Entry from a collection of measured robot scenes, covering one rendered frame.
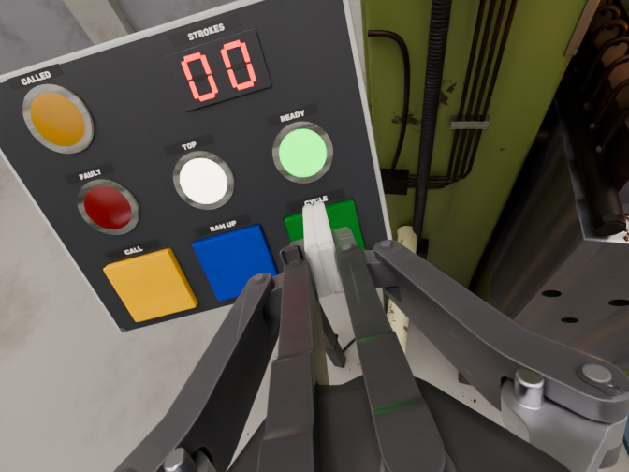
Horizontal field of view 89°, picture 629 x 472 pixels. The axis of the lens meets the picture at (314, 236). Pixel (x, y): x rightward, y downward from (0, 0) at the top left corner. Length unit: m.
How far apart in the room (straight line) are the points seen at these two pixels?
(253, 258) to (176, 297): 0.10
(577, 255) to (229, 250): 0.43
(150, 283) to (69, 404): 1.49
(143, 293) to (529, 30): 0.55
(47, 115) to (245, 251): 0.21
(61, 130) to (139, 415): 1.36
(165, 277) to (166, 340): 1.28
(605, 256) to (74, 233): 0.61
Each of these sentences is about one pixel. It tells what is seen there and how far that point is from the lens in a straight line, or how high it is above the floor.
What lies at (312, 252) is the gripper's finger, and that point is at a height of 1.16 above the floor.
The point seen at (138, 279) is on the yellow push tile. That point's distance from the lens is 0.40.
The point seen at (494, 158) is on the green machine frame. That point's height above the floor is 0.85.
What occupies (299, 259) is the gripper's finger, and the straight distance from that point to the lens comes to 0.16.
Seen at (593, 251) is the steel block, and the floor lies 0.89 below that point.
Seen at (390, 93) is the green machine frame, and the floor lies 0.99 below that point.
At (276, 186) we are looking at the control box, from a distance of 0.32.
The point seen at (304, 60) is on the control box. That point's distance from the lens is 0.31.
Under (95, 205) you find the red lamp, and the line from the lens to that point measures 0.38.
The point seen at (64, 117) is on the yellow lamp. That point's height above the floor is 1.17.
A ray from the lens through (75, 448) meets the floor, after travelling 1.77.
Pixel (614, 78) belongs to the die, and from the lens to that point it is 0.63.
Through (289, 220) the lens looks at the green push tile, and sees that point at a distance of 0.33.
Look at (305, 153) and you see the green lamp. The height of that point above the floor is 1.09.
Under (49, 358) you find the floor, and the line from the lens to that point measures 2.04.
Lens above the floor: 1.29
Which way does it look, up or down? 54 degrees down
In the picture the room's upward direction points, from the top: 20 degrees counter-clockwise
